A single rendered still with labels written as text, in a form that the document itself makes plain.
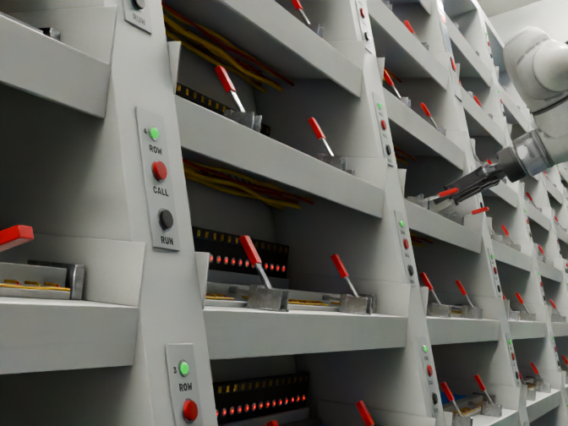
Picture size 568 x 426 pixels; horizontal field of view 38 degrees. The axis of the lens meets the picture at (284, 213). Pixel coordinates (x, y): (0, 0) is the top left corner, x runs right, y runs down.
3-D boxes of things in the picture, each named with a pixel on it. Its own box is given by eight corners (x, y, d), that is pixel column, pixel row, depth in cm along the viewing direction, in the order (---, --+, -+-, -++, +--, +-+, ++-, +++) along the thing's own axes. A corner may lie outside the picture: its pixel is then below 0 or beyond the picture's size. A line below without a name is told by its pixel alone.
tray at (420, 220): (480, 253, 194) (483, 213, 195) (401, 225, 139) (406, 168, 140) (397, 248, 203) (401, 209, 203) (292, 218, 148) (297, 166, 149)
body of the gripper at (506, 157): (515, 149, 185) (477, 168, 188) (508, 140, 178) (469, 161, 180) (530, 177, 183) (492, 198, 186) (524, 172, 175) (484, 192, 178)
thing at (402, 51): (447, 90, 202) (451, 35, 203) (359, 3, 148) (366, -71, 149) (368, 91, 211) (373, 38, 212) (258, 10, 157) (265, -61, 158)
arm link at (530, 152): (531, 124, 176) (505, 138, 178) (551, 161, 173) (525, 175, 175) (537, 133, 184) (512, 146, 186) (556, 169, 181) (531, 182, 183)
